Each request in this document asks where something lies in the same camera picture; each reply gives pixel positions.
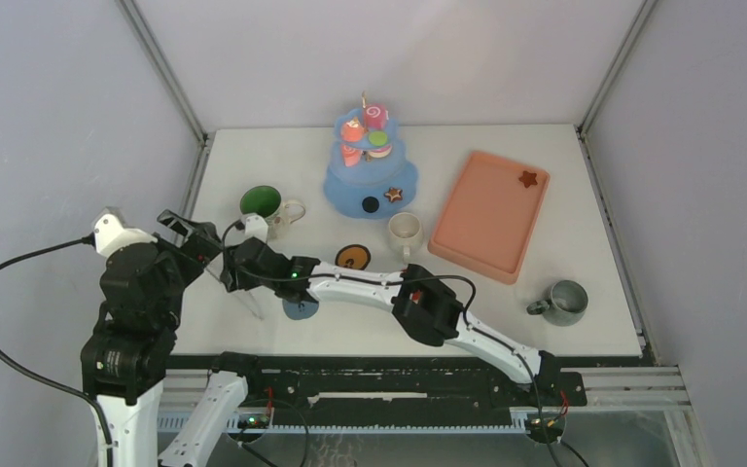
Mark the orange black-rimmed coaster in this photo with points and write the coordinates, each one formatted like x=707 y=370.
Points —
x=353 y=256

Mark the blue three-tier cake stand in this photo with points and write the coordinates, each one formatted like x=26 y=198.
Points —
x=346 y=187

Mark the green macaron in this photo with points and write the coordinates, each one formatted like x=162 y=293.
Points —
x=378 y=138

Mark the blue-grey round coaster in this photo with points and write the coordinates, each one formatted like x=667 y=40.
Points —
x=299 y=310

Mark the aluminium frame post left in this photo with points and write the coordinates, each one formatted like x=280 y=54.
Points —
x=152 y=49

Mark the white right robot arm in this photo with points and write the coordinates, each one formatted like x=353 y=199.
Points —
x=427 y=309

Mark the star-shaped brown cookie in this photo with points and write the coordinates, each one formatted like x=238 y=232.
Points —
x=394 y=194

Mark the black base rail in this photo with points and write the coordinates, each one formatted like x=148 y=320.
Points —
x=413 y=395

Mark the aluminium frame post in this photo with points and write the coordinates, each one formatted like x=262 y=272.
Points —
x=152 y=49
x=617 y=65

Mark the aluminium frame post right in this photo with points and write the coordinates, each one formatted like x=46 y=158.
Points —
x=617 y=65

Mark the white speckled mug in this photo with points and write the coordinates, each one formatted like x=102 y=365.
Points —
x=406 y=235

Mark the pink rectangular tray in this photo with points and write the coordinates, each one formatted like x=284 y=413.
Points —
x=489 y=218

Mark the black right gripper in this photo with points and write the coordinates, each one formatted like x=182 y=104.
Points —
x=231 y=275

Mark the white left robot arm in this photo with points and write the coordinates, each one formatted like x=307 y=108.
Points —
x=124 y=361

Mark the grey speckled mug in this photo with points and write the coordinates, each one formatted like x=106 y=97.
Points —
x=564 y=304

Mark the green-lined floral cream mug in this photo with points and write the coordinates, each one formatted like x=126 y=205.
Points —
x=278 y=212

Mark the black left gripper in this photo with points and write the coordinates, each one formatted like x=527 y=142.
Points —
x=200 y=245

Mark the magenta swirl roll cake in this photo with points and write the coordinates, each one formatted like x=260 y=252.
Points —
x=376 y=117

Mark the light pink swirl roll cake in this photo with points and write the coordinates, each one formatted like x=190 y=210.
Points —
x=350 y=155

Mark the dark brown star cookie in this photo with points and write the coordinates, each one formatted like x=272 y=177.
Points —
x=529 y=179

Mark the black sandwich cookie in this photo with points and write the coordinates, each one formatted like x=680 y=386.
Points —
x=370 y=205

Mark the pink frosted donut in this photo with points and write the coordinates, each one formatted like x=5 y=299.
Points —
x=381 y=153

